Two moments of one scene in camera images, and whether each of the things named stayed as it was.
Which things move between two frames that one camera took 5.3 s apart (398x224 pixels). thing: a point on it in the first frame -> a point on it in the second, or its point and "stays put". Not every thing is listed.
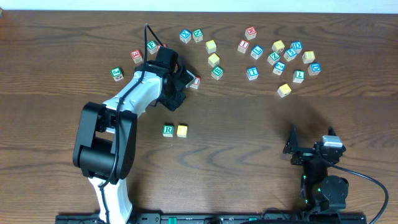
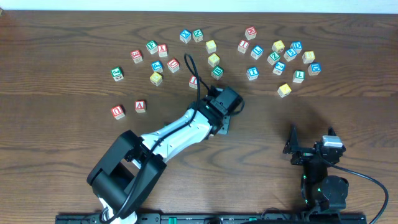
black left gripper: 179,90 -> 224,128
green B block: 217,72 stays put
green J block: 117,73 stays put
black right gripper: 306,151 stays put
